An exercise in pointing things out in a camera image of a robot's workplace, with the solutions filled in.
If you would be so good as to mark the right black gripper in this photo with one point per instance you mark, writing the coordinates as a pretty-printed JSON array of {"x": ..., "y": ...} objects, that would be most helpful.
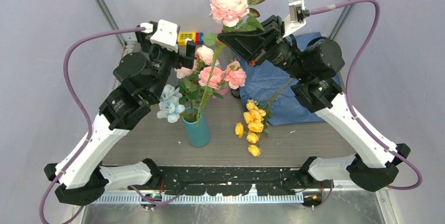
[{"x": 250, "y": 44}]

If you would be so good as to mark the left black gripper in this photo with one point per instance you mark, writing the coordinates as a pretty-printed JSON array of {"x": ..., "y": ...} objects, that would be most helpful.
[{"x": 182, "y": 60}]

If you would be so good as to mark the pink flower stem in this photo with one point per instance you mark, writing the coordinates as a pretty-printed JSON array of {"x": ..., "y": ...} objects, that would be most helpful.
[
  {"x": 192, "y": 92},
  {"x": 233, "y": 15},
  {"x": 234, "y": 76}
]

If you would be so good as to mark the blue flower stem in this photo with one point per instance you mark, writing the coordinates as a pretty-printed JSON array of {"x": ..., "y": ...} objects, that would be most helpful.
[{"x": 170, "y": 107}]

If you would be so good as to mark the black ribbon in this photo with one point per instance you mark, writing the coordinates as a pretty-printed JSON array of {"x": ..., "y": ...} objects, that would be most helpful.
[{"x": 235, "y": 93}]

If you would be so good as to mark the blue flower bouquet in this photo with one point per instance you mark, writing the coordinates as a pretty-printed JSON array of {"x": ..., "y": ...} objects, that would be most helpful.
[{"x": 291, "y": 83}]

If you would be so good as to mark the yellow flower stem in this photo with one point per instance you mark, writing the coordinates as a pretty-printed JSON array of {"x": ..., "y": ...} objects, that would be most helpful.
[{"x": 254, "y": 127}]

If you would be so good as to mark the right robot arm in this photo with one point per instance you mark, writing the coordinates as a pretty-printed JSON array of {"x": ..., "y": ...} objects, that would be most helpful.
[{"x": 374, "y": 165}]

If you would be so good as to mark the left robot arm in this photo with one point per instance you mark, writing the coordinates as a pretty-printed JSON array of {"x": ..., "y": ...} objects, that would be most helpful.
[{"x": 142, "y": 77}]

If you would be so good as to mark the teal vase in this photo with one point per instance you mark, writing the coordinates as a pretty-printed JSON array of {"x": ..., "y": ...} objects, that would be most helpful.
[{"x": 197, "y": 132}]

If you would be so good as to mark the red blue toy block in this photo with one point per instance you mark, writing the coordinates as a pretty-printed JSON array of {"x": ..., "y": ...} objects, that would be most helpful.
[{"x": 198, "y": 38}]

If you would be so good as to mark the yellow toy block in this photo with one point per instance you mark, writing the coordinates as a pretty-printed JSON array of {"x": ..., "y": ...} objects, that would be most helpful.
[{"x": 184, "y": 37}]

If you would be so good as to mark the pink metronome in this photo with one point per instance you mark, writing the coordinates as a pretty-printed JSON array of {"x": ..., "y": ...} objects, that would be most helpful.
[{"x": 220, "y": 93}]

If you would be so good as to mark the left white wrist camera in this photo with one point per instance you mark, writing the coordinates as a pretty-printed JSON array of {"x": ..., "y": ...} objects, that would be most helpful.
[{"x": 162, "y": 33}]

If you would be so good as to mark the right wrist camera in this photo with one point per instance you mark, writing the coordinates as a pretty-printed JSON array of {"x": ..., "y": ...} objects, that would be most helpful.
[{"x": 296, "y": 18}]

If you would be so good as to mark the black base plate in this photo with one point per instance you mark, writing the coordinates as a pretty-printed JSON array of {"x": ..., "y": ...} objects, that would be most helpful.
[{"x": 232, "y": 181}]

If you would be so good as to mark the aluminium frame rail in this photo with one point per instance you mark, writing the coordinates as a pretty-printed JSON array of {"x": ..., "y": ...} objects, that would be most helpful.
[{"x": 104, "y": 179}]

